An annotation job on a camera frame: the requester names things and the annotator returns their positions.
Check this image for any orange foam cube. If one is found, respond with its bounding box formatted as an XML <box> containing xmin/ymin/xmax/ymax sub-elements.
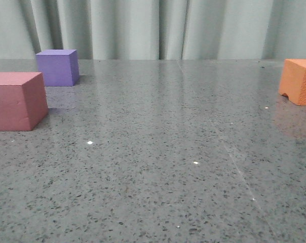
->
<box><xmin>278</xmin><ymin>59</ymin><xmax>306</xmax><ymax>106</ymax></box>

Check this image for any pale green curtain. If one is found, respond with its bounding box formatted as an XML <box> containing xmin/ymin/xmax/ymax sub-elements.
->
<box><xmin>0</xmin><ymin>1</ymin><xmax>306</xmax><ymax>60</ymax></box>

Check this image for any purple foam cube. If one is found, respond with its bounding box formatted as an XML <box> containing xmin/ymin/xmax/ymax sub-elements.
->
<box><xmin>35</xmin><ymin>50</ymin><xmax>80</xmax><ymax>87</ymax></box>

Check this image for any pink foam cube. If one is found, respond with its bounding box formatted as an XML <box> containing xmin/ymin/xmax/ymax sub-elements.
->
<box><xmin>0</xmin><ymin>72</ymin><xmax>48</xmax><ymax>131</ymax></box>

